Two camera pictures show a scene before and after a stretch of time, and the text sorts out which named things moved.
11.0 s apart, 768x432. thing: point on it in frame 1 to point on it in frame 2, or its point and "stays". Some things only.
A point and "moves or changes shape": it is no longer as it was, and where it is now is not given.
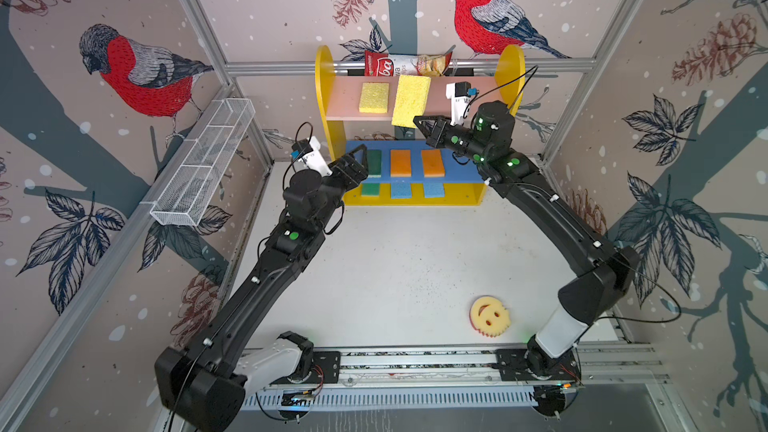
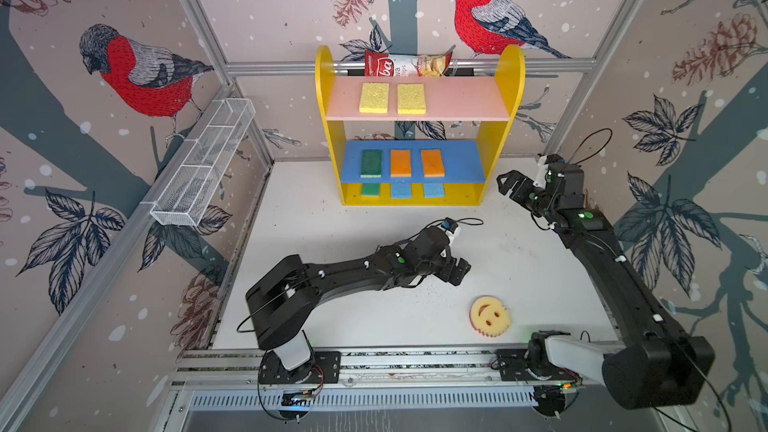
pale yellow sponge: (400, 163) stays
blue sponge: (401, 190) stays
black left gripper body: (333, 188) to (444, 267)
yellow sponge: (410, 100) moves or changes shape
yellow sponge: (374, 98) stays
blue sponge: (433, 190) stays
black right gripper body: (458, 143) to (528, 197)
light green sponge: (370, 189) stays
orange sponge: (433, 163) stays
